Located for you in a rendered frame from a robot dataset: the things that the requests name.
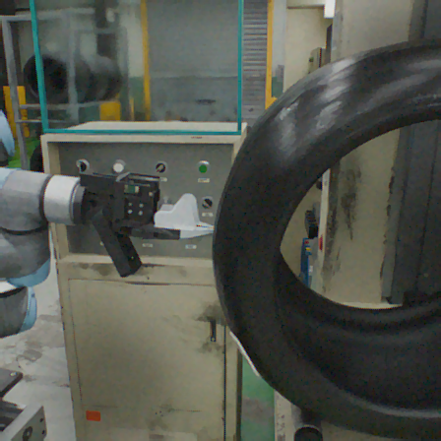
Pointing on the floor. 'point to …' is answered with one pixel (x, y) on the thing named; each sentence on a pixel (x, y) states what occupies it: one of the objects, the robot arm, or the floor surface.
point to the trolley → (27, 94)
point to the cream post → (360, 170)
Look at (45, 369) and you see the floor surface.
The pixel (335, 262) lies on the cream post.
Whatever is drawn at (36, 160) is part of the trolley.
